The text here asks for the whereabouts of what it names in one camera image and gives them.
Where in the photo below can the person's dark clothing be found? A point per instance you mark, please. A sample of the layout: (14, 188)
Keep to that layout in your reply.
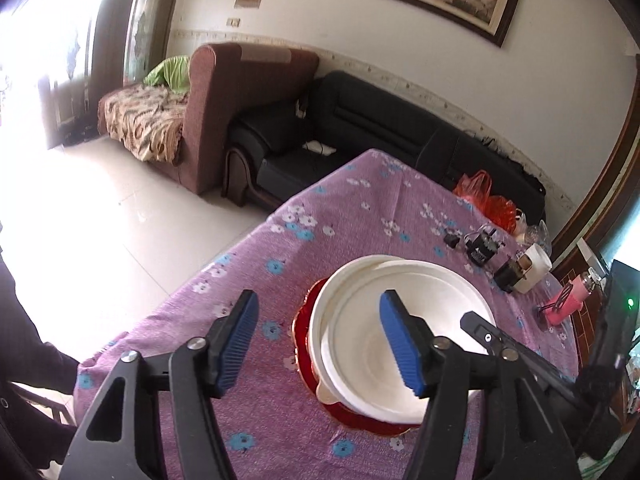
(25, 350)

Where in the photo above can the brown armchair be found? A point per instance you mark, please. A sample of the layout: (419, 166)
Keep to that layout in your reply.
(215, 110)

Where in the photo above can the purple floral tablecloth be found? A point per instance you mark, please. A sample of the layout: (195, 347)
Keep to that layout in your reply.
(280, 260)

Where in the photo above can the black power adapter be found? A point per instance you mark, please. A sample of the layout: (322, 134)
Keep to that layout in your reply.
(482, 249)

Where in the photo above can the green pillow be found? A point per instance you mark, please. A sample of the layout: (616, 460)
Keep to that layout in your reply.
(170, 72)

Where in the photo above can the wooden door frame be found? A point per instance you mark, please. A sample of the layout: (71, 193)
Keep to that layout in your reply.
(607, 160)

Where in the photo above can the red gold-trimmed plate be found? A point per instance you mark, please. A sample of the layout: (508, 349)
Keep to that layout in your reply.
(302, 330)

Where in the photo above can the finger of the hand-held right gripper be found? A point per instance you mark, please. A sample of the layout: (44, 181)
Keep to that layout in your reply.
(487, 336)

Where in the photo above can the orange-red plastic bag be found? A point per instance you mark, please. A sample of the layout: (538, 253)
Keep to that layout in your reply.
(475, 190)

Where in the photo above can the pink water bottle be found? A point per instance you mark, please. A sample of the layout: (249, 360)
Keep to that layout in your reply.
(572, 297)

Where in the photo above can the glass door panel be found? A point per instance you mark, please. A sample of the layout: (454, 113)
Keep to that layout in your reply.
(145, 25)

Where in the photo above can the dark boxy device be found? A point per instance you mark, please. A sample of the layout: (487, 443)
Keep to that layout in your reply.
(507, 276)

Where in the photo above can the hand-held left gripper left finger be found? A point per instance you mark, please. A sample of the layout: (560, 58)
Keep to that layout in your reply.
(237, 345)

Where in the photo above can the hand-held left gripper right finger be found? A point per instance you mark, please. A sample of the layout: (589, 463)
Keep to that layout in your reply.
(400, 345)

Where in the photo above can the small black charger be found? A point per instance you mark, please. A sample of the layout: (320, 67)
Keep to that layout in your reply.
(452, 241)

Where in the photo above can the white cloth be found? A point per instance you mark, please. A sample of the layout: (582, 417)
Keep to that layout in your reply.
(320, 148)

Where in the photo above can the black leather sofa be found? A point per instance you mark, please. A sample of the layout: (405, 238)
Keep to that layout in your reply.
(360, 115)

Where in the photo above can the red plastic bag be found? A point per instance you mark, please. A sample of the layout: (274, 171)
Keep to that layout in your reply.
(500, 215)

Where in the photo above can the dark low cabinet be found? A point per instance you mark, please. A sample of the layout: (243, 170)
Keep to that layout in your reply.
(70, 110)

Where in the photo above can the clear plastic bag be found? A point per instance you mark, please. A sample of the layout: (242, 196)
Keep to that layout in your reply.
(536, 232)

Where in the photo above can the white tissue roll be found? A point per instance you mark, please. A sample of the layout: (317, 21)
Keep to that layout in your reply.
(536, 265)

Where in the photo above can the white bowl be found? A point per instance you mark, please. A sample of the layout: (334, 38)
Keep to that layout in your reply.
(316, 340)
(365, 355)
(357, 265)

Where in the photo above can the patterned brown blanket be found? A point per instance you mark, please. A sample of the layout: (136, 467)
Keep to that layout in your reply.
(145, 120)

